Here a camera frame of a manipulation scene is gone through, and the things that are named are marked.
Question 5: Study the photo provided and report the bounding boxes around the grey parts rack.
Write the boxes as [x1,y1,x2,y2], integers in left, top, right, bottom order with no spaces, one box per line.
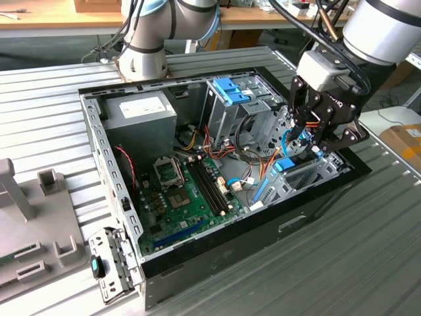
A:
[0,157,89,305]

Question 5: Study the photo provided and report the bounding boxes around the wooden desk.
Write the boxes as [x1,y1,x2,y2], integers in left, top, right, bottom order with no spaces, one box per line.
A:
[0,0,125,39]
[218,0,351,32]

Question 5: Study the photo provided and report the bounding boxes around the large brown cardboard box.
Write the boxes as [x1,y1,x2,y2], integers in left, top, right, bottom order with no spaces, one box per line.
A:
[378,61,416,92]

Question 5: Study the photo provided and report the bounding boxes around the red black twisted wire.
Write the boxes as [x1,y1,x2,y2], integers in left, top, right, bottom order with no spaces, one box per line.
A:
[113,144,139,191]

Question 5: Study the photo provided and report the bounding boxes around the black stand pole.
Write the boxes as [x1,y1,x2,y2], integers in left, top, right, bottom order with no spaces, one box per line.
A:
[301,32,325,70]

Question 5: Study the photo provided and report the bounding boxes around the blue data wire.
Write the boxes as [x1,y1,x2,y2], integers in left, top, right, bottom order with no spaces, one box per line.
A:
[226,126,309,188]

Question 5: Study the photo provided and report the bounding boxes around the cardboard box yellow tape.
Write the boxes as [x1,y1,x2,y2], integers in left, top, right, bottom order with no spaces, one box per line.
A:
[378,123,421,174]

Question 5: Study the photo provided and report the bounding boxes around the yellow black wire bundle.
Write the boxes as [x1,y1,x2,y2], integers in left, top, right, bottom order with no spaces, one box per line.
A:
[177,128,199,151]

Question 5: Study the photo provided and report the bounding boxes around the hard disk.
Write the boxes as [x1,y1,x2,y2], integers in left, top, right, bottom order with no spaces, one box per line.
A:
[252,149,325,205]

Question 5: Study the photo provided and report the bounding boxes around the small white box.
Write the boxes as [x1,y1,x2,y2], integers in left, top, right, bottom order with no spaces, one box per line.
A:
[287,2,310,18]

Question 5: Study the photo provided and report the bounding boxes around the aluminium frame rack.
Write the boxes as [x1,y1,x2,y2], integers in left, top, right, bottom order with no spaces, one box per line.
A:
[403,49,421,108]

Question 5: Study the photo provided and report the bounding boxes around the black open PC case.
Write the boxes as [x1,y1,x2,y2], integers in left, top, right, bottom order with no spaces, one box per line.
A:
[78,65,373,312]

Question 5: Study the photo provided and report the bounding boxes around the blue expansion slot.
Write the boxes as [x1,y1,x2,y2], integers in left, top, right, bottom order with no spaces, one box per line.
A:
[152,219,207,250]

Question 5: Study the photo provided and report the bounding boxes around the black RAM slot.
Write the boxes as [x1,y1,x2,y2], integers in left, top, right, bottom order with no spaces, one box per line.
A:
[200,159,230,213]
[197,159,226,215]
[189,161,219,217]
[193,160,222,216]

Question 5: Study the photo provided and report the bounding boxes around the grey metal drive cage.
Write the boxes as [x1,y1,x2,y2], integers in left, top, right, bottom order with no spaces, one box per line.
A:
[199,76,285,151]

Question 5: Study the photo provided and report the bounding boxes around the metal socket cover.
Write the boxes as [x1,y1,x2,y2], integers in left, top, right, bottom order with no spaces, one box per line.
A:
[152,157,184,189]

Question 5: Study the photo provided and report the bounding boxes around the blue plastic drive latch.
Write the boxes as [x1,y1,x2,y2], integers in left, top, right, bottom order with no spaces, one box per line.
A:
[212,77,243,97]
[226,88,255,105]

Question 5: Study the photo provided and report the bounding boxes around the grey power supply unit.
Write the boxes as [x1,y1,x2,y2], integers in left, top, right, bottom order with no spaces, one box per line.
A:
[101,91,178,165]

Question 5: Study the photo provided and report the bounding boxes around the green circuit board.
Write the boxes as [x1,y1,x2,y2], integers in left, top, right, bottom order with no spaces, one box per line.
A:
[0,244,36,268]

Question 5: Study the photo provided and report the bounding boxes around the grey metal disk bay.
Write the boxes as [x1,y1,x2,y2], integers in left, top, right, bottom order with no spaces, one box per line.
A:
[252,144,352,211]

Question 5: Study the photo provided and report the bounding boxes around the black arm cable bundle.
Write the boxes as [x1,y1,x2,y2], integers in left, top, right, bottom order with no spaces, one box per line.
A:
[82,0,372,97]

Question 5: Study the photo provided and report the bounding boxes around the grey slot cover bracket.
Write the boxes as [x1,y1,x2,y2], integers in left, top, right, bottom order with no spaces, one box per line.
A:
[87,226,145,305]

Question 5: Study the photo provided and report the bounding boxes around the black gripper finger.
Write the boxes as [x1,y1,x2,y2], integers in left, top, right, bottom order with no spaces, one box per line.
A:
[288,75,334,142]
[310,111,370,156]

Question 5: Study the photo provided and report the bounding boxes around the red orange wire bundle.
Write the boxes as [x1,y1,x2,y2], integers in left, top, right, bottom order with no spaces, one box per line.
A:
[197,124,237,162]

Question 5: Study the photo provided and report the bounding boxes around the white low table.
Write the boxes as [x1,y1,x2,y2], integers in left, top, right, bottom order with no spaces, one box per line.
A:
[360,105,421,136]

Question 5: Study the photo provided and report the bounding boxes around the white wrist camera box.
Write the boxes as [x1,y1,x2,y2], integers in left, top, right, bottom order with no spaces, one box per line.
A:
[295,51,351,92]

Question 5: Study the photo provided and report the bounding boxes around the green motherboard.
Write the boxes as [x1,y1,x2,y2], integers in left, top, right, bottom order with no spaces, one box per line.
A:
[134,154,248,258]

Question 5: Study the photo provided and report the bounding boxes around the orange red power wire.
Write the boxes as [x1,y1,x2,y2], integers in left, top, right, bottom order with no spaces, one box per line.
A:
[259,120,322,180]

